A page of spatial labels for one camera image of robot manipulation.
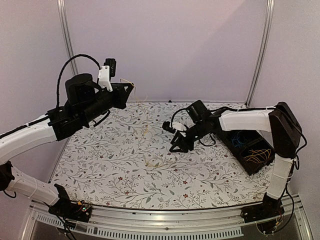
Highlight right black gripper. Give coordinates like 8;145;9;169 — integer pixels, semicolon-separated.
169;120;207;153

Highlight blue cable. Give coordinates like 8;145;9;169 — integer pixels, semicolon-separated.
229;132;248;150

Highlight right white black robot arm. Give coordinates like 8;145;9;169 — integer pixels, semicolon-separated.
162;100;306;218

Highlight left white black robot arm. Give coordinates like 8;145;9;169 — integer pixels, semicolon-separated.
0;73;134;217

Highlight floral patterned table mat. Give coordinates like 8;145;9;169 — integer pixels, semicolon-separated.
51;102;273;210

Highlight black three-compartment tray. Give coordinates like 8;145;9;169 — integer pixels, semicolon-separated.
216;130;275;176

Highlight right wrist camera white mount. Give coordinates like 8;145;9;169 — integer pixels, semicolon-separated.
162;121;188;137

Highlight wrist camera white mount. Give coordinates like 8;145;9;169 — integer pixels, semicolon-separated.
97;58;117;92
162;121;188;137

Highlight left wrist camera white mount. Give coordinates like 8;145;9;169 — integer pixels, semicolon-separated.
97;58;117;92

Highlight right arm black sleeved cable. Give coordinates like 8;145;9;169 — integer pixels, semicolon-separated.
171;108;191;126

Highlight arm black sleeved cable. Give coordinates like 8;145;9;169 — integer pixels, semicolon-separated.
56;53;101;108
171;108;191;126

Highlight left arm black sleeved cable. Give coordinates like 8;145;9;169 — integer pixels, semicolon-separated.
56;53;101;108

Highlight left aluminium frame post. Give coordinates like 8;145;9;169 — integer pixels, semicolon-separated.
56;0;88;107

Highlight aluminium frame post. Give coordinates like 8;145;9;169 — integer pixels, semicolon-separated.
245;0;275;107
56;0;88;107

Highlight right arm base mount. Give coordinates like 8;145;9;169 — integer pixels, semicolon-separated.
240;200;285;235

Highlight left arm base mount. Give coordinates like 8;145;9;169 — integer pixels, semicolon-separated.
48;184;93;223

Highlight aluminium front rail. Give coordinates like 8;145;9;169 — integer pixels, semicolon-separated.
21;193;313;240

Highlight right aluminium frame post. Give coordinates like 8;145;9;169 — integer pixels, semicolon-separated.
245;0;275;107

